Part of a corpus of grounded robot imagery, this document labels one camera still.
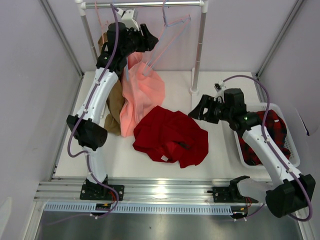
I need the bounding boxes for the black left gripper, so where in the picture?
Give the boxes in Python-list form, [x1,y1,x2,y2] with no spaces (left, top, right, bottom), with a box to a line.
[121,24,158,57]

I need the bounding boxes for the pink wire hanger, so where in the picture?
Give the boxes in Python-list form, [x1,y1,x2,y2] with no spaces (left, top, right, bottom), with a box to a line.
[94,1,109,34]
[143,0,190,75]

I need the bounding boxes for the red skirt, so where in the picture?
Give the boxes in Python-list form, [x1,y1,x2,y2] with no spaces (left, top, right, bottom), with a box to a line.
[132,106,209,169]

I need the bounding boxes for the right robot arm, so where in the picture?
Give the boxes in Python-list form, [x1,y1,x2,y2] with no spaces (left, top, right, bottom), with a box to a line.
[188,88,316,222]

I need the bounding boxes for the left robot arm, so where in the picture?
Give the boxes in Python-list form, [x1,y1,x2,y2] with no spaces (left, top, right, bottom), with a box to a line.
[66,21,159,202]

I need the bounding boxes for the salmon pink garment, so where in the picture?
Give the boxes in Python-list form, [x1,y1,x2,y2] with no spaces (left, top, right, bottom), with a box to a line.
[119,52,165,137]

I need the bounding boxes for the red plaid shirt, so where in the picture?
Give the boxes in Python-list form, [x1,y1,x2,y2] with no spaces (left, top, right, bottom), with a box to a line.
[238,110,291,166]

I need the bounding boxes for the metal clothes rack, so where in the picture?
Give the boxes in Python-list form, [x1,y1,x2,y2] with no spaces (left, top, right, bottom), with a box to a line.
[75,0,209,109]

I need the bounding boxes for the brown garment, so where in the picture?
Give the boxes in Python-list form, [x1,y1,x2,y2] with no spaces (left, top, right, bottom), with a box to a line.
[97,32,126,136]

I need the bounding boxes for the white laundry basket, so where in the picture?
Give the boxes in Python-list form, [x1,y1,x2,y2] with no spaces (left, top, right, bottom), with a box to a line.
[234,103,300,170]

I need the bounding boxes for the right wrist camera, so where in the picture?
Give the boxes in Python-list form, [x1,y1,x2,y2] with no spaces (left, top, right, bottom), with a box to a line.
[214,80,226,98]

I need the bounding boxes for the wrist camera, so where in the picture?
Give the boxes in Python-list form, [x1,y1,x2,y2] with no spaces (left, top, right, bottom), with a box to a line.
[117,8,140,31]
[214,80,226,98]

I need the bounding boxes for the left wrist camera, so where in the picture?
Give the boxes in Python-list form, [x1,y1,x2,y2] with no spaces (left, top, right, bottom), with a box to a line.
[117,8,140,31]

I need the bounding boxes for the blue wire hanger right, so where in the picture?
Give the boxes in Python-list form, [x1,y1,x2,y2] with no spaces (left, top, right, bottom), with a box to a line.
[142,0,192,77]

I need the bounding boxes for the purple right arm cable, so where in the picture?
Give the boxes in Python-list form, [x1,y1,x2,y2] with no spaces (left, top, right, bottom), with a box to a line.
[219,74,314,222]

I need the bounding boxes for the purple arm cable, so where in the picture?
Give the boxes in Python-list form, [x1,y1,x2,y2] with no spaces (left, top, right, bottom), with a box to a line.
[219,74,314,222]
[67,3,126,219]

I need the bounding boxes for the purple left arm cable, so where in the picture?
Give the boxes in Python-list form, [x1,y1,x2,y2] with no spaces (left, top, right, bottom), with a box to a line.
[67,3,126,219]

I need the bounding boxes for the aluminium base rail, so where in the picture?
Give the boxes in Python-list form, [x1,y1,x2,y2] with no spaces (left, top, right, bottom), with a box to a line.
[33,178,306,207]

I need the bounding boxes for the white slotted cable duct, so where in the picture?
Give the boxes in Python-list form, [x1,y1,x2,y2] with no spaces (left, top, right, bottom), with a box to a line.
[44,202,233,216]

